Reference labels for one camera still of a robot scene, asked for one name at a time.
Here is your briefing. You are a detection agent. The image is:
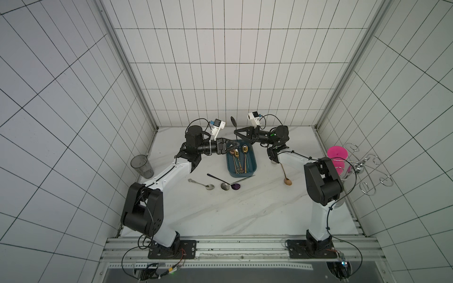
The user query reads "teal plastic storage box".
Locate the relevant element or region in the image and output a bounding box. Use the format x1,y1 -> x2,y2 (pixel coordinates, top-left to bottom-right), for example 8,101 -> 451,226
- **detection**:
226,139 -> 257,178

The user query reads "aluminium mounting rail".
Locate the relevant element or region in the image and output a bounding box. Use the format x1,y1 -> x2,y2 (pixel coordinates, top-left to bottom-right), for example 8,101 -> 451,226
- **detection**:
100,235 -> 386,270

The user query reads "gold ornate handle spoon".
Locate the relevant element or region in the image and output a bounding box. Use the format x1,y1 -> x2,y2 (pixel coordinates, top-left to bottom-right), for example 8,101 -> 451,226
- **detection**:
231,149 -> 244,174

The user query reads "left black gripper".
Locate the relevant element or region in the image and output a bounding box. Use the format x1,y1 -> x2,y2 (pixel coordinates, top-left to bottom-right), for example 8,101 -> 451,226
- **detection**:
197,137 -> 240,154

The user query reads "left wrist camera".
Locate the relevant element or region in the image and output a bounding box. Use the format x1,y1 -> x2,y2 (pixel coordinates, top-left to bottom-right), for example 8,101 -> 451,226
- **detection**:
210,119 -> 226,141

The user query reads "black handled spoon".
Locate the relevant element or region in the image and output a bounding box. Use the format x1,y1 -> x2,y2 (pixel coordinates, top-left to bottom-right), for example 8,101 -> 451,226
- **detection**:
230,116 -> 237,132

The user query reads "rose gold long spoon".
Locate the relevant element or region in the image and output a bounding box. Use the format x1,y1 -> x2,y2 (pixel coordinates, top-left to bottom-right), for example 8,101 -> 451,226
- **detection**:
280,164 -> 293,186

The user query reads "clear plastic cup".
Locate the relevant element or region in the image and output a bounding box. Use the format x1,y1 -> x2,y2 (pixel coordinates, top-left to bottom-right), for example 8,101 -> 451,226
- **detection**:
130,154 -> 154,179

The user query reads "silver matte round spoon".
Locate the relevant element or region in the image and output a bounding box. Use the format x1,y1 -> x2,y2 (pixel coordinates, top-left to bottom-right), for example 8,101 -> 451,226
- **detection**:
221,175 -> 254,191

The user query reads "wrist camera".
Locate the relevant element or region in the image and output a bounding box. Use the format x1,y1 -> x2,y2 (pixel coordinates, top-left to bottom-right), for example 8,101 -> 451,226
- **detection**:
210,119 -> 226,141
248,112 -> 261,127

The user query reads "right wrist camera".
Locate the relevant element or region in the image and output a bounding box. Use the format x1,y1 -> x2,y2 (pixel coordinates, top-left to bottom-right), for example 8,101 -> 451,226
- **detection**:
248,112 -> 261,127

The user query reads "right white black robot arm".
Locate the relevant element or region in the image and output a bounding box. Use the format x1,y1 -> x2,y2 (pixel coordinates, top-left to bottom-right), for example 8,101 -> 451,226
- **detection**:
234,125 -> 344,259

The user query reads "chrome wire cup rack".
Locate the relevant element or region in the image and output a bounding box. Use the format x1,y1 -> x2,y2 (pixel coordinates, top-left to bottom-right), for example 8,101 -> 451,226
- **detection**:
340,143 -> 394,196

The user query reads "purple iridescent spoon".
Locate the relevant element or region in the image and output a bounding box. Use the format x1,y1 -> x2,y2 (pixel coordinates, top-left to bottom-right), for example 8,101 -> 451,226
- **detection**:
206,173 -> 242,191

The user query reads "pink plastic cup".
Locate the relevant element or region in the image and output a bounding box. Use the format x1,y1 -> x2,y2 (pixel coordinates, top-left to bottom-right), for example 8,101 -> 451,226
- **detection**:
327,146 -> 349,176

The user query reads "small ornate silver spoon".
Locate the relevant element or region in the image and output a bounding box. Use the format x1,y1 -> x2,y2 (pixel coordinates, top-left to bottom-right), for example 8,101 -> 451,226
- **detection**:
188,179 -> 215,191

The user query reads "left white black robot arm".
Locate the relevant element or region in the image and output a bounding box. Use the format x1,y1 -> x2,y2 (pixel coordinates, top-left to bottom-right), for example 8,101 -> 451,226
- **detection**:
120,125 -> 239,258

